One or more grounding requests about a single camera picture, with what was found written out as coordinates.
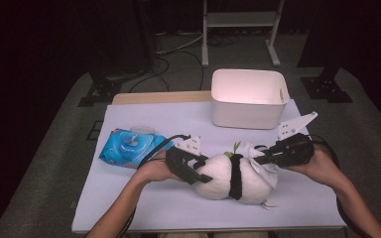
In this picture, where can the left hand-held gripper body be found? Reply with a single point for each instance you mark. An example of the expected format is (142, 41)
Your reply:
(177, 160)

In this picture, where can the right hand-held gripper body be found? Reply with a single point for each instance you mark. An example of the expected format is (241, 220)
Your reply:
(294, 150)

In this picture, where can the white wet wipe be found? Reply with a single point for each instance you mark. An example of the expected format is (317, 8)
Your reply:
(266, 172)

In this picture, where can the panda plush toy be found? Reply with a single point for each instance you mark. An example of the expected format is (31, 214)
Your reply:
(218, 178)

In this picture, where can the white storage bin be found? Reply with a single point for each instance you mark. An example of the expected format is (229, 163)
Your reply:
(244, 112)

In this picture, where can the blue wet wipes pack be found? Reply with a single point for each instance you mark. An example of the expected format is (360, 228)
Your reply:
(125, 148)

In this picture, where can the person's left hand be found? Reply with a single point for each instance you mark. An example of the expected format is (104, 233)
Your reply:
(152, 170)

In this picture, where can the person's right hand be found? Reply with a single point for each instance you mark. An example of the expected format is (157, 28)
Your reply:
(320, 168)

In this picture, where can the white table cover sheet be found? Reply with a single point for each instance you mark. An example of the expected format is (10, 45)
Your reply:
(178, 115)

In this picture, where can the black stand base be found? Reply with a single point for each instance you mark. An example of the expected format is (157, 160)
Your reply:
(325, 89)
(104, 89)

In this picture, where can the white metal stand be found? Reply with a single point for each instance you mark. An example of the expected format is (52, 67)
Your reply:
(238, 19)

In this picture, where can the black square floor frame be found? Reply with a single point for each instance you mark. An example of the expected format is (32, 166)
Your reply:
(88, 135)

